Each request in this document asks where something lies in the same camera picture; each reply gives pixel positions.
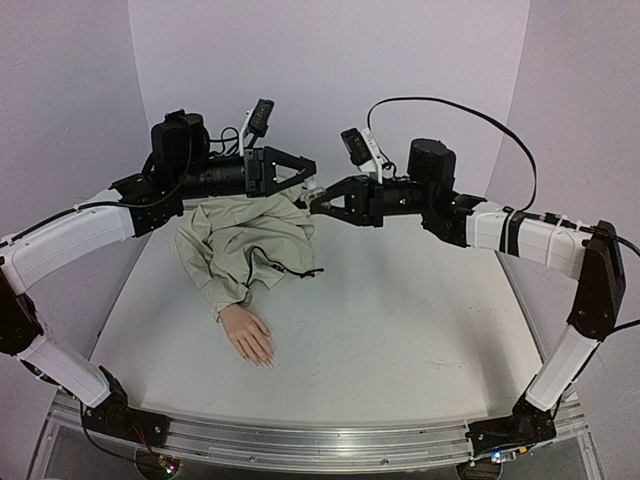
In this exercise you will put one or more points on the mannequin hand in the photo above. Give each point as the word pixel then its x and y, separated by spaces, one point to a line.
pixel 249 335

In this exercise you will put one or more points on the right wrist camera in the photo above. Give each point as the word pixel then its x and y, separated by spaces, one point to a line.
pixel 364 153

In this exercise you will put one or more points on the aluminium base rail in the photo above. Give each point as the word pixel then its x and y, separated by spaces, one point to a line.
pixel 334 449

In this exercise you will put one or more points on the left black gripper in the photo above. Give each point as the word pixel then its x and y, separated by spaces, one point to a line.
pixel 256 158

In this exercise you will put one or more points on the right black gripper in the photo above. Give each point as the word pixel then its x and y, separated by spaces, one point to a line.
pixel 374 201

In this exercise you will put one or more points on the beige jacket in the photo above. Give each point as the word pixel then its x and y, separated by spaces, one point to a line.
pixel 228 243

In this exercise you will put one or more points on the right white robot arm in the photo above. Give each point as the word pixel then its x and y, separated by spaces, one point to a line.
pixel 589 255

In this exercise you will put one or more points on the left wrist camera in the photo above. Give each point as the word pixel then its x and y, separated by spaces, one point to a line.
pixel 255 125

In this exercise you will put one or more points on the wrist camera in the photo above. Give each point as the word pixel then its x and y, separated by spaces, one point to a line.
pixel 364 153
pixel 255 125

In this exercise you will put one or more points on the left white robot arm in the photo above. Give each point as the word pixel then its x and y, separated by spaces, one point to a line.
pixel 130 208

